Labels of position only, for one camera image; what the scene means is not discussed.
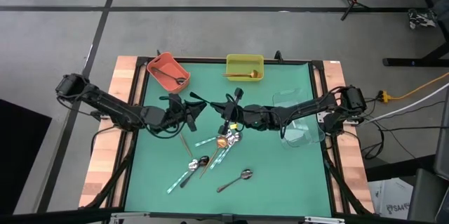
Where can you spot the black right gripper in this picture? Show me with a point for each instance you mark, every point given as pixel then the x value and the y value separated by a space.
pixel 238 117

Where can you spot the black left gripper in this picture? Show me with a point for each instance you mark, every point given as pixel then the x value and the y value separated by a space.
pixel 175 113

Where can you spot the large shiny metal spoon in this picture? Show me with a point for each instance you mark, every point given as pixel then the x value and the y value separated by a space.
pixel 247 174

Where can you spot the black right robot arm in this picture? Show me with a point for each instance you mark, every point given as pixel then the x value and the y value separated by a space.
pixel 308 106

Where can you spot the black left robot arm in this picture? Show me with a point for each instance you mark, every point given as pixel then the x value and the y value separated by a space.
pixel 112 106

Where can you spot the orange plastic bin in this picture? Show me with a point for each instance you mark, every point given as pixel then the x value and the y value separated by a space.
pixel 175 64

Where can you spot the yellow-green plastic bin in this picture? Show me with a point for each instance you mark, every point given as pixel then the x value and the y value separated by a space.
pixel 245 63

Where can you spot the clear plastic bin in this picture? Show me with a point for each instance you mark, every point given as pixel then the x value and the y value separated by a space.
pixel 305 139

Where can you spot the black panel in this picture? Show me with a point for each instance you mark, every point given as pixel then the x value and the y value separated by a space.
pixel 21 153

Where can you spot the white cardboard box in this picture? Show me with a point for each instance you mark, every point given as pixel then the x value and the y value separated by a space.
pixel 393 199

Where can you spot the person's shoe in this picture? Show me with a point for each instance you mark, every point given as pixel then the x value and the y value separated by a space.
pixel 421 18

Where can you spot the dark grey chair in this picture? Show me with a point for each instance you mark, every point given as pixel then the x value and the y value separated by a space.
pixel 428 196

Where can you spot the black aluminium table frame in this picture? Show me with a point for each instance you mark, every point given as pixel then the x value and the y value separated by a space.
pixel 203 59

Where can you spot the black table-level camera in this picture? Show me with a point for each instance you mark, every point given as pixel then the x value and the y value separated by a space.
pixel 227 218

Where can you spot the black desk frame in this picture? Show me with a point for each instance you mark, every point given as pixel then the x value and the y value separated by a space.
pixel 403 62

